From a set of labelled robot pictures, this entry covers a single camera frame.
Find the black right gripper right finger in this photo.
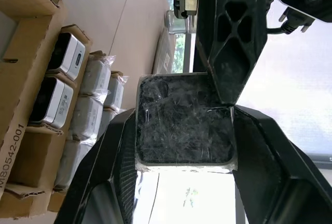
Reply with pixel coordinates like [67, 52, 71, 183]
[231, 104, 332, 224]

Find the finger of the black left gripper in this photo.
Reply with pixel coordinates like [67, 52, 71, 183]
[196, 0, 271, 105]

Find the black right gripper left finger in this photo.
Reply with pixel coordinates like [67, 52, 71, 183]
[56, 107, 142, 224]

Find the cardboard box of silver devices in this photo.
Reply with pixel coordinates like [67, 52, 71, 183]
[0, 0, 130, 221]

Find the dark window frame post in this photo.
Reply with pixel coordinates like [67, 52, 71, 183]
[193, 18, 210, 74]

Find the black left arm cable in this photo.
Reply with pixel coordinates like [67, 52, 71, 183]
[267, 8, 316, 36]

